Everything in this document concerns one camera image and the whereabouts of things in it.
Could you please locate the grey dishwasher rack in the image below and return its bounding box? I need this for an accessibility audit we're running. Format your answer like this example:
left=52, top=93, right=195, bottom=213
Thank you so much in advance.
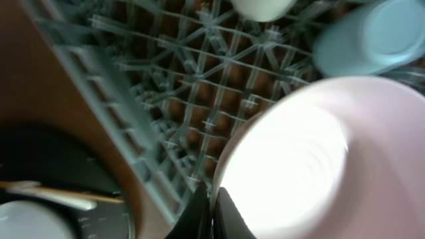
left=19, top=0, right=425, bottom=226

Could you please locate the white cup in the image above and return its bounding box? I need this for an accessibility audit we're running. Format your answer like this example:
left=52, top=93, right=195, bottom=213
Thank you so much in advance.
left=230, top=0, right=298, bottom=22

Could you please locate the light blue cup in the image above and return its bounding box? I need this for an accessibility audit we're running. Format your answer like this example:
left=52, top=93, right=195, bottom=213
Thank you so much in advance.
left=312, top=0, right=424, bottom=77

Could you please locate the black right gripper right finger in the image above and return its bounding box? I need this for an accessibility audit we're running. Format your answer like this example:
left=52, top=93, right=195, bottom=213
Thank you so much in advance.
left=212, top=187, right=256, bottom=239

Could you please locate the round black serving tray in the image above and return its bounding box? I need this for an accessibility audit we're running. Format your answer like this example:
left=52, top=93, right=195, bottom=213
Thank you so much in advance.
left=1, top=125, right=135, bottom=239

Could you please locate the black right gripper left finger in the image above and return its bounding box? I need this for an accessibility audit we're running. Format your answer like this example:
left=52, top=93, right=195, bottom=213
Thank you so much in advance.
left=165, top=184, right=212, bottom=239

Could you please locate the pink small bowl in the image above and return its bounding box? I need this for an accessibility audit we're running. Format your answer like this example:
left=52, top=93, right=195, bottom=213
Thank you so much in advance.
left=211, top=76, right=424, bottom=238

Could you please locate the grey round plate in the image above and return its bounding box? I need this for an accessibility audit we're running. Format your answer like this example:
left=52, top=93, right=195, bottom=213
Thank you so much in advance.
left=1, top=200, right=77, bottom=239

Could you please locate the wooden chopstick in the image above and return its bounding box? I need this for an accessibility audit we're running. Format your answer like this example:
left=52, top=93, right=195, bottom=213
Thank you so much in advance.
left=1, top=181, right=124, bottom=203

